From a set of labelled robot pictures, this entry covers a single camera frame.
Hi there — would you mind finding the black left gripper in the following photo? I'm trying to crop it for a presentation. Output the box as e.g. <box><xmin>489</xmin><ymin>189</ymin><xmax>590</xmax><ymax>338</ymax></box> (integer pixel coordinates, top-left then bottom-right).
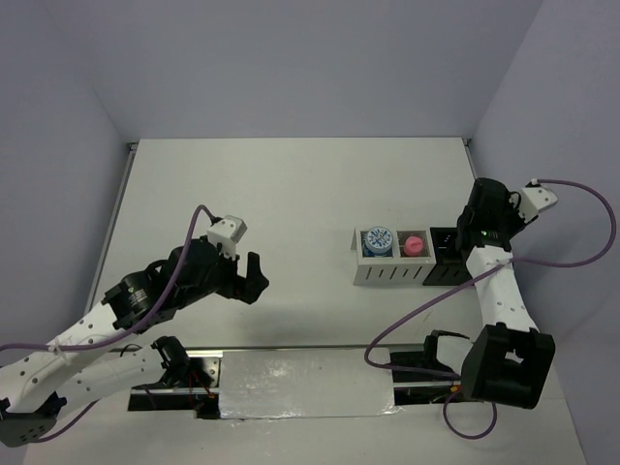
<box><xmin>177</xmin><ymin>241</ymin><xmax>269</xmax><ymax>308</ymax></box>

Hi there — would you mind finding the pink cap clear tube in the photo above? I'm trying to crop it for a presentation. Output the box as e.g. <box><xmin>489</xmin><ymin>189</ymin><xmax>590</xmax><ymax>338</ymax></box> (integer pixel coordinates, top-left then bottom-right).
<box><xmin>403</xmin><ymin>235</ymin><xmax>425</xmax><ymax>257</ymax></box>

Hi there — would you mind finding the blue slime jar printed lid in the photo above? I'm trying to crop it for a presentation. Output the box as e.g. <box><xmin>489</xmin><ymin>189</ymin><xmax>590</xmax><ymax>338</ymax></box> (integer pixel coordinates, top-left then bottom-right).
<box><xmin>362</xmin><ymin>226</ymin><xmax>393</xmax><ymax>257</ymax></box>

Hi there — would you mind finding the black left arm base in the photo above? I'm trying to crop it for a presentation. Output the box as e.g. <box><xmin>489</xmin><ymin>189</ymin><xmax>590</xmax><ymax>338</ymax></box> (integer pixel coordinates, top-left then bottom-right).
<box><xmin>127</xmin><ymin>350</ymin><xmax>223</xmax><ymax>420</ymax></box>

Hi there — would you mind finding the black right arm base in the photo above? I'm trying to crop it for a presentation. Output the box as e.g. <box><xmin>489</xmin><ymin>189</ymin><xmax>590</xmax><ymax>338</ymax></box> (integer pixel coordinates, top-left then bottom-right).
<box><xmin>389</xmin><ymin>346</ymin><xmax>460</xmax><ymax>388</ymax></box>

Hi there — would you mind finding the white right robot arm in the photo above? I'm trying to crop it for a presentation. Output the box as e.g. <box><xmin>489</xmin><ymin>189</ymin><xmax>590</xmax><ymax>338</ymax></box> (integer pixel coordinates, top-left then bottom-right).
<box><xmin>420</xmin><ymin>178</ymin><xmax>557</xmax><ymax>410</ymax></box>

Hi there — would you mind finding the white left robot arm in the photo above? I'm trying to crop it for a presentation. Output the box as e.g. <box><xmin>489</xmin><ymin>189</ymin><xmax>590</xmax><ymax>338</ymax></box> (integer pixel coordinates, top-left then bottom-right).
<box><xmin>1</xmin><ymin>237</ymin><xmax>269</xmax><ymax>448</ymax></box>

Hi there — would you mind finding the black slotted organizer box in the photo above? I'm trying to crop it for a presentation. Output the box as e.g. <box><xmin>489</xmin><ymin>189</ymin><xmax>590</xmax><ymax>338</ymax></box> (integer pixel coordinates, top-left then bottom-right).
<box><xmin>422</xmin><ymin>227</ymin><xmax>472</xmax><ymax>287</ymax></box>

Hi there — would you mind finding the white slotted organizer box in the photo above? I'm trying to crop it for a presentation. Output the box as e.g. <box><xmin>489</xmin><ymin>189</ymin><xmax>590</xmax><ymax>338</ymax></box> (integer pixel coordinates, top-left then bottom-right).
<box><xmin>351</xmin><ymin>226</ymin><xmax>435</xmax><ymax>287</ymax></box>

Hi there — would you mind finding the silver foil covered panel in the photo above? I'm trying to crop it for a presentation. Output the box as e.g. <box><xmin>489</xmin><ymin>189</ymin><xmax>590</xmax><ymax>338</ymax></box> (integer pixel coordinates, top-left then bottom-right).
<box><xmin>219</xmin><ymin>349</ymin><xmax>398</xmax><ymax>419</ymax></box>

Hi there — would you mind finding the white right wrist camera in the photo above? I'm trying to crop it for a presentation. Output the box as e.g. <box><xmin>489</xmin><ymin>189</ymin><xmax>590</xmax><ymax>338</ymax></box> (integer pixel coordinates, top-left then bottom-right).
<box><xmin>517</xmin><ymin>178</ymin><xmax>558</xmax><ymax>224</ymax></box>

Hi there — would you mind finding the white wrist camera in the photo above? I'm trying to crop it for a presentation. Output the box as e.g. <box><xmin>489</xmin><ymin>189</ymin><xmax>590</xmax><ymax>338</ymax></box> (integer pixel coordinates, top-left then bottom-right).
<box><xmin>517</xmin><ymin>178</ymin><xmax>558</xmax><ymax>224</ymax></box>
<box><xmin>206</xmin><ymin>215</ymin><xmax>247</xmax><ymax>259</ymax></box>

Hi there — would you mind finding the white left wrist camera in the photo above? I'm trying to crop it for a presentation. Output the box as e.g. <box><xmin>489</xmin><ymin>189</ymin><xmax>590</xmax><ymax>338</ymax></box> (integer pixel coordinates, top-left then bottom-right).
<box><xmin>206</xmin><ymin>215</ymin><xmax>247</xmax><ymax>259</ymax></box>

